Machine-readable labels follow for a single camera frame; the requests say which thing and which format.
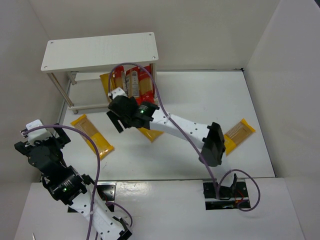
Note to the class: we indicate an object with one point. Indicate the left red spaghetti bag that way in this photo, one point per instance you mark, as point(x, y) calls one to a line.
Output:
point(118, 79)

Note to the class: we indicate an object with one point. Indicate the right red spaghetti bag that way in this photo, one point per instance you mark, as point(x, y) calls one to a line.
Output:
point(146, 88)

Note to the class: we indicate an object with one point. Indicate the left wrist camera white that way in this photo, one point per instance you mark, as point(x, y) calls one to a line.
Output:
point(36, 136)

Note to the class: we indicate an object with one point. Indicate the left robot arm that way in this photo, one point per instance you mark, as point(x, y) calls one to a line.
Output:
point(79, 192)

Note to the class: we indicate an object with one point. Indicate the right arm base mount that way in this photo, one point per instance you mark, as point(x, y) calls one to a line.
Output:
point(228, 199)

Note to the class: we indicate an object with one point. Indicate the yellow pasta bag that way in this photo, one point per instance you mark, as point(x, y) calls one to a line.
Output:
point(105, 84)
point(86, 126)
point(150, 134)
point(237, 135)

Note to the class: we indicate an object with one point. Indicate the white two-tier shelf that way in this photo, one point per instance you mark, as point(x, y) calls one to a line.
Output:
point(74, 65)

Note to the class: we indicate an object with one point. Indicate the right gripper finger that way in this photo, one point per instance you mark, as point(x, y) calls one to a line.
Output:
point(126, 122)
point(116, 121)

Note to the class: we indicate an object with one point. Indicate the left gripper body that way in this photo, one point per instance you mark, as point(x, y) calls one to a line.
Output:
point(22, 146)

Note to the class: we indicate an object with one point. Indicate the middle red spaghetti bag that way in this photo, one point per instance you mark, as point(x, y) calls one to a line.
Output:
point(132, 82)

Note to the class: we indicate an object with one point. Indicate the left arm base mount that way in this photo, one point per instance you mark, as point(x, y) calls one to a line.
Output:
point(107, 192)

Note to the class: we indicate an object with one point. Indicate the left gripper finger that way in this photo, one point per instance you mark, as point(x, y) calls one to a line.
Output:
point(23, 147)
point(59, 137)

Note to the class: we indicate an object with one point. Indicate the red spaghetti bag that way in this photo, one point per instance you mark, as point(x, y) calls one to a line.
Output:
point(118, 79)
point(132, 82)
point(146, 88)

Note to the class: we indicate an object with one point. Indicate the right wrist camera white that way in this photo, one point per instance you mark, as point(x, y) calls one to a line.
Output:
point(116, 92)

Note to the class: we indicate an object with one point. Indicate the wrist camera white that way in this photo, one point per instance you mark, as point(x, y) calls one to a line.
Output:
point(36, 136)
point(116, 92)

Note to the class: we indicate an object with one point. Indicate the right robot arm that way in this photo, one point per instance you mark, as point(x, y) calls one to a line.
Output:
point(207, 140)

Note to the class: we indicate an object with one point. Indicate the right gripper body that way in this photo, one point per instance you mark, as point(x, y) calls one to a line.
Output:
point(116, 116)

